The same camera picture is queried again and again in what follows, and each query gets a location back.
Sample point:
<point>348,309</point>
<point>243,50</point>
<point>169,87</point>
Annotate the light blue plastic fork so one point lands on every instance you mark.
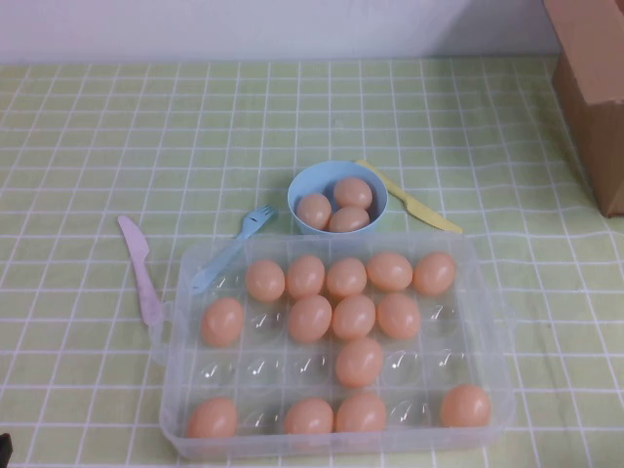
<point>244,235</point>

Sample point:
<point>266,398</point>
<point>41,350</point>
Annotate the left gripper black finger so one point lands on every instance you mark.
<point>4,451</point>

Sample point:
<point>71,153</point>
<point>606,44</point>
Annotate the green checked tablecloth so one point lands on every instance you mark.
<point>146,146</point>

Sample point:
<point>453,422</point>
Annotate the pale pink plastic knife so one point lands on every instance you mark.
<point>139,258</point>

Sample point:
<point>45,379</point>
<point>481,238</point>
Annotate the tan plastic egg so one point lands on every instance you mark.
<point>309,416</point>
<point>265,281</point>
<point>314,210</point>
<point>361,413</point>
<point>465,406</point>
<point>399,316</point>
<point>389,271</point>
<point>349,219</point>
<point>434,273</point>
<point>310,318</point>
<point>359,362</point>
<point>222,322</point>
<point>346,277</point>
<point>305,276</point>
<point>354,317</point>
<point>353,192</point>
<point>212,418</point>

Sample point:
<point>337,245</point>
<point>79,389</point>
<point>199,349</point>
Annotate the brown cardboard box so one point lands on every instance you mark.
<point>595,122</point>

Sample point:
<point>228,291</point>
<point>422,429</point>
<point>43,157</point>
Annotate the light blue plastic bowl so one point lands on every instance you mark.
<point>317,178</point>

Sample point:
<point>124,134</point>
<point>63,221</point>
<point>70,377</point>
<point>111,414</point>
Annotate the yellow plastic knife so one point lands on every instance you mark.
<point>424,212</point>

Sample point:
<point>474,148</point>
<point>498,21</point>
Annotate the transparent plastic egg box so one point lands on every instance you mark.
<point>265,366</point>

